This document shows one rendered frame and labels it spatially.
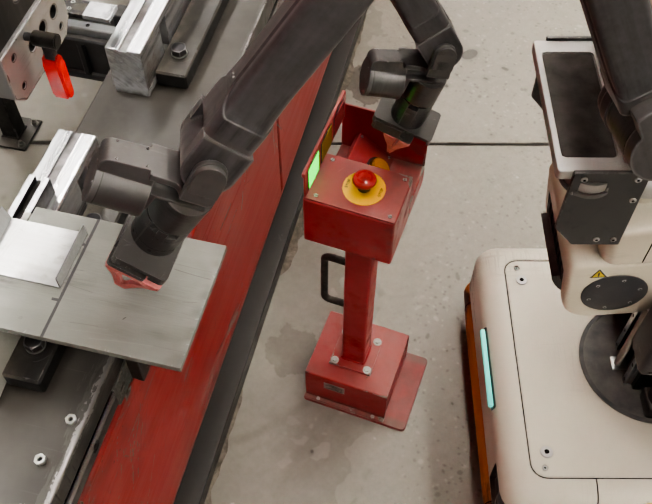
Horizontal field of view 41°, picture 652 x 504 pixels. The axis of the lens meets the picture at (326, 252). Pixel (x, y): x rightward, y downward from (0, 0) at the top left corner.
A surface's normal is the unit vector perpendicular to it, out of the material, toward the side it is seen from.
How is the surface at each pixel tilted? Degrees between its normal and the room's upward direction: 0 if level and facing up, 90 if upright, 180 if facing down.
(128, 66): 90
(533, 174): 0
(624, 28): 82
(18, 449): 0
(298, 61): 83
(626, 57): 81
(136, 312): 0
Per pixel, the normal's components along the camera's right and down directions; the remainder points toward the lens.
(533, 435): 0.00, -0.57
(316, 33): 0.07, 0.69
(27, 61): 0.97, 0.20
